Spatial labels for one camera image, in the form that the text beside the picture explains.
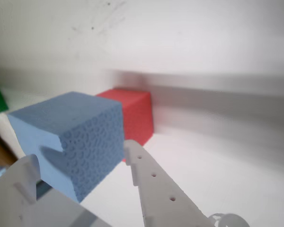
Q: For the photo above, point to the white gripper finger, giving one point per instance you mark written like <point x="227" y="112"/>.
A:
<point x="161" y="196"/>
<point x="9" y="203"/>

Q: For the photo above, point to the blue foam cube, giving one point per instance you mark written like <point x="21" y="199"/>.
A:
<point x="61" y="118"/>

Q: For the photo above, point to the red foam cube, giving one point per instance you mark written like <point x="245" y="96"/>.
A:
<point x="135" y="111"/>

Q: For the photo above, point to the brown cardboard piece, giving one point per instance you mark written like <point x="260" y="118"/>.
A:
<point x="0" y="146"/>

